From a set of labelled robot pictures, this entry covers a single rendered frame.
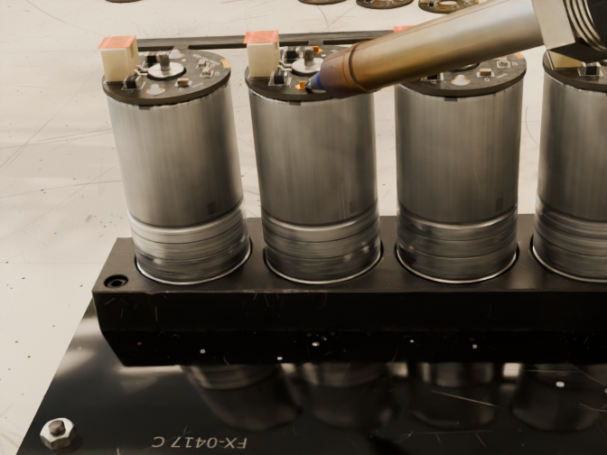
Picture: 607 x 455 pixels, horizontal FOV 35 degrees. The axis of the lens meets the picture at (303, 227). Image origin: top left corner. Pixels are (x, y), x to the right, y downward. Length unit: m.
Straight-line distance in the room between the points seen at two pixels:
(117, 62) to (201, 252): 0.04
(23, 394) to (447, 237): 0.09
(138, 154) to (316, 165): 0.03
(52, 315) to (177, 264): 0.05
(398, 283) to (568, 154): 0.04
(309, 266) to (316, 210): 0.01
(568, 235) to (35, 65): 0.25
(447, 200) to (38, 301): 0.11
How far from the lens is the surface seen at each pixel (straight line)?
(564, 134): 0.18
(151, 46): 0.21
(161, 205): 0.19
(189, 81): 0.19
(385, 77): 0.15
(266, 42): 0.18
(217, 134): 0.19
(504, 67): 0.18
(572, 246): 0.19
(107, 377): 0.20
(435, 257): 0.19
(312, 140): 0.18
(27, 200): 0.29
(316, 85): 0.17
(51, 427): 0.18
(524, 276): 0.20
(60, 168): 0.31
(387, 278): 0.20
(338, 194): 0.18
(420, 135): 0.18
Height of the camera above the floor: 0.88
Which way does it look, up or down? 31 degrees down
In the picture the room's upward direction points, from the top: 5 degrees counter-clockwise
